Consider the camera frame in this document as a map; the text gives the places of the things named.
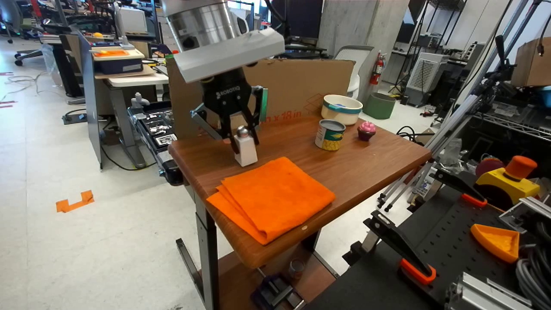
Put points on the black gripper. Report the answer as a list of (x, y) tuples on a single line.
[(227, 95)]

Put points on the white salt cellar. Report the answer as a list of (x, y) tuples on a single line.
[(247, 154)]

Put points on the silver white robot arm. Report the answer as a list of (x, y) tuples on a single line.
[(201, 23)]

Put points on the green round gripper attachment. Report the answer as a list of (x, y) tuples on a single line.
[(261, 104)]

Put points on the brown cardboard panel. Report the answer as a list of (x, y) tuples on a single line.
[(299, 87)]

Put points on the orange folded cloth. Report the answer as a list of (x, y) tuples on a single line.
[(270, 199)]

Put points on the tin can yellow label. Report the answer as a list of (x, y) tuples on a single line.
[(330, 137)]

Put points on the white bowl teal trim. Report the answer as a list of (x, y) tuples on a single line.
[(342, 114)]

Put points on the white top desk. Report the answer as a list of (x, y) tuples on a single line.
[(130, 80)]

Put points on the pink toy cupcake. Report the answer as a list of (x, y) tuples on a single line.
[(366, 132)]

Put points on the green bin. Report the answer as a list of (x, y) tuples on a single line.
[(380, 106)]

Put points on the black box orange lid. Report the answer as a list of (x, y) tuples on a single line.
[(118, 59)]

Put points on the red fire extinguisher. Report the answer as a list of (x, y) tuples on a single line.
[(376, 70)]

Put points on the orange floor tape marker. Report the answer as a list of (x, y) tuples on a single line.
[(75, 202)]

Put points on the black pegboard table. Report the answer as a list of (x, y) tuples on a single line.
[(449, 235)]

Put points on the yellow emergency stop box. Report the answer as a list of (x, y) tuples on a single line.
[(506, 183)]

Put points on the orange wedge block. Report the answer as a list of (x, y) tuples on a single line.
[(497, 242)]

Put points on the brown cardboard box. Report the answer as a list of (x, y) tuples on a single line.
[(535, 63)]

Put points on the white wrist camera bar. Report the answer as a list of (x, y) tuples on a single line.
[(230, 54)]

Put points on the black table leg frame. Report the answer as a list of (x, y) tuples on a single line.
[(208, 252)]

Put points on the silver camera stand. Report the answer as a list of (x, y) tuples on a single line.
[(459, 118)]

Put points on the aluminium extrusion rail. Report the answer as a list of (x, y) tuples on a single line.
[(488, 293), (526, 213)]

